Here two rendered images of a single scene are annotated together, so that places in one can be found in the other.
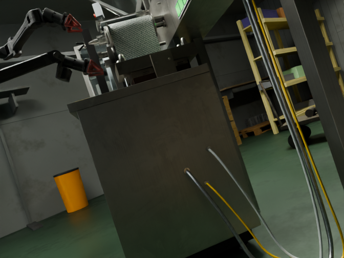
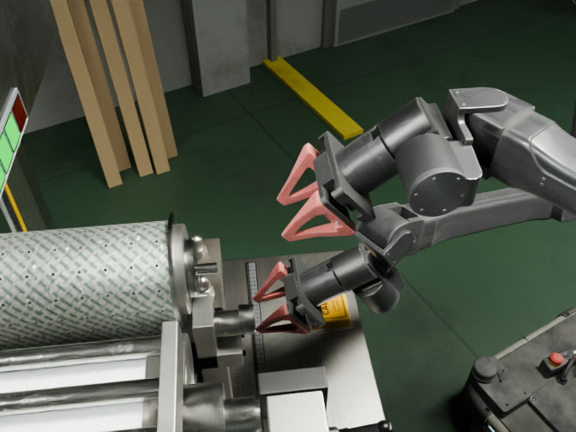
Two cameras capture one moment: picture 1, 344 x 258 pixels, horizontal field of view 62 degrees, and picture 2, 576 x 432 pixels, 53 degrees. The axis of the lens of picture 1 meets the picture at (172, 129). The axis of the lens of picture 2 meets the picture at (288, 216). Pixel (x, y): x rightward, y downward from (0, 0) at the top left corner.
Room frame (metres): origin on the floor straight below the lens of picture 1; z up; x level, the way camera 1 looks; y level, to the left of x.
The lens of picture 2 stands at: (2.06, 0.34, 1.81)
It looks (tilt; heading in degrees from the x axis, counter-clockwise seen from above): 44 degrees down; 185
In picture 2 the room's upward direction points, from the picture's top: straight up
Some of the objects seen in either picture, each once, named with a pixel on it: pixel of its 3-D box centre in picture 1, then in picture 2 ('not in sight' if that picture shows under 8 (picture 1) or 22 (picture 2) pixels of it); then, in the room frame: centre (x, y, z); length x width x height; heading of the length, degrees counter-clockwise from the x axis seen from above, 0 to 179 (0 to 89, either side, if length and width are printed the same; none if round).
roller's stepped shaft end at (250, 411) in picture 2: (93, 42); (259, 414); (1.82, 0.30, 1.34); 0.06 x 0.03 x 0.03; 101
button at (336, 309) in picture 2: not in sight; (328, 309); (1.39, 0.36, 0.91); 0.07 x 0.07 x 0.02; 11
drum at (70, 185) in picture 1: (71, 190); not in sight; (4.18, 1.65, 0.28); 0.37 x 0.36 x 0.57; 125
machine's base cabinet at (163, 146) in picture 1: (147, 165); not in sight; (2.53, 0.30, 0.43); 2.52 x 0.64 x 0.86; 11
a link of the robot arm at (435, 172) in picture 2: (45, 20); (453, 157); (1.59, 0.47, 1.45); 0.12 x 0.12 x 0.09; 11
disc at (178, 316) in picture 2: (109, 37); (177, 269); (1.59, 0.16, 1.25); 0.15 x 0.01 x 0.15; 11
